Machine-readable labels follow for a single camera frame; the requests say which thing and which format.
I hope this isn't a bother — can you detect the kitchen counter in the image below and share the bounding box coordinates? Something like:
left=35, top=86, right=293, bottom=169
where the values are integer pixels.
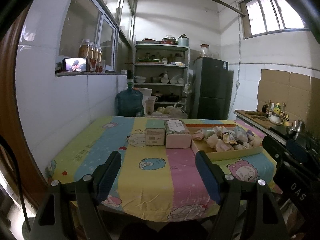
left=234, top=109, right=319, bottom=169

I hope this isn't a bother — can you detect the blue water jug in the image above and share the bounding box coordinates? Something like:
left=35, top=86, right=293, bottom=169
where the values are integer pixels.
left=116, top=70, right=144, bottom=117

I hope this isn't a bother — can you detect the white floral scrunchie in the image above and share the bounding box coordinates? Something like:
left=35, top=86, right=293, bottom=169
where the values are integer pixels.
left=233, top=142, right=252, bottom=150

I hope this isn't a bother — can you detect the green tissue packet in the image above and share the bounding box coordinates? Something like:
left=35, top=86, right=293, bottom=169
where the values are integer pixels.
left=201, top=128, right=215, bottom=138

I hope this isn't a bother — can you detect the leopard print scrunchie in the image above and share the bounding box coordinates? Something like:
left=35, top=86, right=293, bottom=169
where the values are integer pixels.
left=222, top=132, right=237, bottom=145

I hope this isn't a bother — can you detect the white bowl on counter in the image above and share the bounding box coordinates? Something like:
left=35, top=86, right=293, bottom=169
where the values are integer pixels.
left=268, top=113, right=283, bottom=125

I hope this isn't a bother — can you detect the red lidded pot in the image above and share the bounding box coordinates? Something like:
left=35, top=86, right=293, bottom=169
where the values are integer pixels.
left=161, top=35, right=176, bottom=44

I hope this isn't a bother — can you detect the yellow oil bottle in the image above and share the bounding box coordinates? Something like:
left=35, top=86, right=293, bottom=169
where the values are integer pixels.
left=273, top=102, right=281, bottom=115

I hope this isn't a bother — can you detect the metal kettle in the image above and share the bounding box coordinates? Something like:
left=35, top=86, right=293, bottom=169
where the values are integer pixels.
left=286, top=119, right=306, bottom=140

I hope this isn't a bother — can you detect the blue white wipes packet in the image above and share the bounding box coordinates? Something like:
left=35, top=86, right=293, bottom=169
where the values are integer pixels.
left=234, top=126, right=249, bottom=142

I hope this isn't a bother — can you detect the phone showing video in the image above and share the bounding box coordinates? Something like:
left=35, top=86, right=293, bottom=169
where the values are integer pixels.
left=62, top=57, right=89, bottom=72

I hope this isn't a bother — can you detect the metal storage shelf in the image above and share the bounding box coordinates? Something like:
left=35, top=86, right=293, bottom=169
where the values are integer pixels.
left=132, top=40, right=190, bottom=111

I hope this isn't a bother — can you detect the sliding glass window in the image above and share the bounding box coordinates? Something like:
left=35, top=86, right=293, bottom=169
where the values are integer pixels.
left=58, top=0, right=119, bottom=72

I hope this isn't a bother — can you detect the orange cardboard tray box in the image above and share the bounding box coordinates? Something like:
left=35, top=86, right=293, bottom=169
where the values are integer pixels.
left=187, top=124, right=263, bottom=161

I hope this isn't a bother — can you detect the white plastic bag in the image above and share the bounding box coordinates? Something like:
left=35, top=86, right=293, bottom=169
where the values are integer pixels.
left=157, top=104, right=188, bottom=119

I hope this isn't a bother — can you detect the green tissue box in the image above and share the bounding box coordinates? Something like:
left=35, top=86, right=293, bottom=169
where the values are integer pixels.
left=145, top=119, right=165, bottom=146

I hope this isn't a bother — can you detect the black cable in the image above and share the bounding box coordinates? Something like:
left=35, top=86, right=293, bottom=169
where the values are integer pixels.
left=0, top=134, right=32, bottom=231

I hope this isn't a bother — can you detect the glass jar on fridge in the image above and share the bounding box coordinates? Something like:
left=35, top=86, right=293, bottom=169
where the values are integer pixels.
left=200, top=44, right=210, bottom=57

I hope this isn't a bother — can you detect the upper barred window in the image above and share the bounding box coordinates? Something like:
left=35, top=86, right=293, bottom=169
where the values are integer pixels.
left=239, top=0, right=308, bottom=39

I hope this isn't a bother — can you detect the purple soft toy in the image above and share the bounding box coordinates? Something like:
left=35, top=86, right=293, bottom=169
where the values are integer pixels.
left=246, top=129, right=255, bottom=141

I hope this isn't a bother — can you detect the teal pot on shelf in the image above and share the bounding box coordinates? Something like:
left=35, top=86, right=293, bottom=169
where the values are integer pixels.
left=178, top=34, right=189, bottom=47

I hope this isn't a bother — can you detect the brown cardboard sheet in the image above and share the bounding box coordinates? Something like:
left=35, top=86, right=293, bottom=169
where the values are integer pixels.
left=257, top=69, right=319, bottom=136

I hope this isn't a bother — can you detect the floral tissue box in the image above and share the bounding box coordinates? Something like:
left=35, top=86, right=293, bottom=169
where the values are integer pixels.
left=164, top=119, right=192, bottom=149

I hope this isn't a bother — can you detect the colourful striped cartoon tablecloth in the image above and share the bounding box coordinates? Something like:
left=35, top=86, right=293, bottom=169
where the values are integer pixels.
left=44, top=115, right=283, bottom=223

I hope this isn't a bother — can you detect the amber glass jar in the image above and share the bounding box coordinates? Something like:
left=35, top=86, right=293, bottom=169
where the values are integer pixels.
left=97, top=47, right=103, bottom=72
left=88, top=41, right=94, bottom=72
left=93, top=44, right=99, bottom=72
left=78, top=39, right=91, bottom=58

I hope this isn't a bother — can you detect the black refrigerator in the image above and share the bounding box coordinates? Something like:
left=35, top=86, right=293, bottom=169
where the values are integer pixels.
left=191, top=57, right=233, bottom=120

